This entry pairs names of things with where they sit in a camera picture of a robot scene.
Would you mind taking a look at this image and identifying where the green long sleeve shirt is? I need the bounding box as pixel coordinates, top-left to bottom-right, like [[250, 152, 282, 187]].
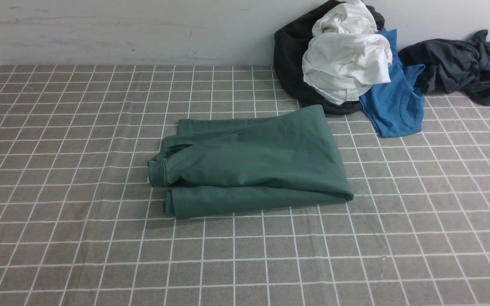
[[148, 105, 354, 219]]

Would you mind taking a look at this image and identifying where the white shirt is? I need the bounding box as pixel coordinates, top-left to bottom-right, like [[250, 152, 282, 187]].
[[302, 0, 393, 105]]

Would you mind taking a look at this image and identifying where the blue shirt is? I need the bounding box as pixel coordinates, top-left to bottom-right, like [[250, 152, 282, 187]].
[[359, 29, 424, 138]]

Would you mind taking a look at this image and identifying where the black garment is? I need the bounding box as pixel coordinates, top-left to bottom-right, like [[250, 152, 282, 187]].
[[273, 0, 385, 116]]

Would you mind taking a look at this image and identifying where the dark grey garment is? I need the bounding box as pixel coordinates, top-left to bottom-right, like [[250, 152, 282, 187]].
[[398, 29, 490, 106]]

